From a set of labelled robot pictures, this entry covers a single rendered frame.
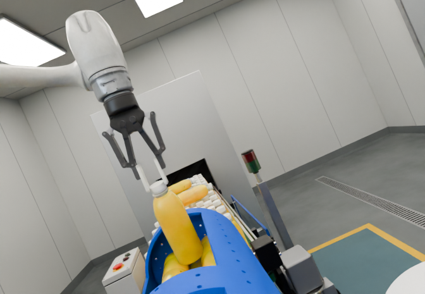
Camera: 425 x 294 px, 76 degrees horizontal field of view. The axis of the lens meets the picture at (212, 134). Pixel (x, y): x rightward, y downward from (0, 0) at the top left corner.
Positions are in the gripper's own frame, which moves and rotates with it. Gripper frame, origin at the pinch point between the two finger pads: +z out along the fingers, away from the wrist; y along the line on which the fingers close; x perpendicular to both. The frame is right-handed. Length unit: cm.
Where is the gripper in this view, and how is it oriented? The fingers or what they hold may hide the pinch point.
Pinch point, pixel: (152, 174)
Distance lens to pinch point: 67.9
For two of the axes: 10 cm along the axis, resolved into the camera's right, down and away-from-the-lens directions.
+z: 4.1, 9.1, 0.1
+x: -1.2, 0.4, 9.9
